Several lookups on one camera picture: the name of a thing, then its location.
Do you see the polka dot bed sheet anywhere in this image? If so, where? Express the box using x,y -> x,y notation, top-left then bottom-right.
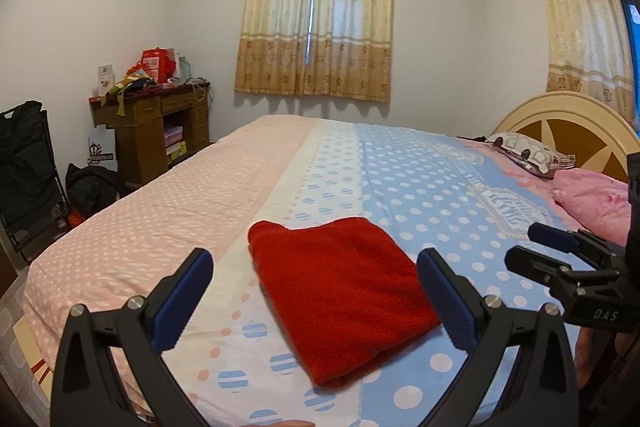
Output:
22,114 -> 631,427

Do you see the black bag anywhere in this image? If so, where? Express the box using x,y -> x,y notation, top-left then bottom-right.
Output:
65,163 -> 121,220

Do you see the pink folded quilt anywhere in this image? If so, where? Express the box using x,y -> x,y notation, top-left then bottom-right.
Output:
551,168 -> 636,243

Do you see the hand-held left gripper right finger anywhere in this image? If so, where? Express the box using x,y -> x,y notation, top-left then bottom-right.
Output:
416,248 -> 581,427

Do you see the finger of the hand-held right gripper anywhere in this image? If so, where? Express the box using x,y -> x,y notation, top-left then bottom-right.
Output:
504,246 -> 567,294
528,222 -> 582,259

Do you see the brown wooden desk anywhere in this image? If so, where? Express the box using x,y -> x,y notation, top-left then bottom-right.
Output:
89,79 -> 210,185

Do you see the cream wooden headboard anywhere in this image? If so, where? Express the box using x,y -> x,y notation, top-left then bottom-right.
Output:
491,91 -> 640,185

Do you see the white paper bag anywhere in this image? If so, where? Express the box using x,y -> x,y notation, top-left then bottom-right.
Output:
87,129 -> 121,170

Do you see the white card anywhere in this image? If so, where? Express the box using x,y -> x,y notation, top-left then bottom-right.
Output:
97,64 -> 117,96

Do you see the green striped cloth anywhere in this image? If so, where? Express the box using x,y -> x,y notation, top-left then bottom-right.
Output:
104,74 -> 157,118

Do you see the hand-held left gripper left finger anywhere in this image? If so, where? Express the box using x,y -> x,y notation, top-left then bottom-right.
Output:
50,248 -> 215,427

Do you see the blue glass window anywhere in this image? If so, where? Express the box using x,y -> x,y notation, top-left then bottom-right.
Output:
602,0 -> 640,132

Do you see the beige floral curtain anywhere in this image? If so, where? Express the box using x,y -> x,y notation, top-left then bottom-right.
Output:
529,0 -> 638,122
234,0 -> 395,104

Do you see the patterned pillow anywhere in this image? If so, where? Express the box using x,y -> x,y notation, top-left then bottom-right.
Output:
485,132 -> 576,180

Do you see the red gift bag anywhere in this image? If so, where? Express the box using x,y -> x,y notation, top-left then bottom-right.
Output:
141,48 -> 180,84

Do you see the red knitted sweater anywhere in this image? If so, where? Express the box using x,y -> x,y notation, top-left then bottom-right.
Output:
247,217 -> 443,389

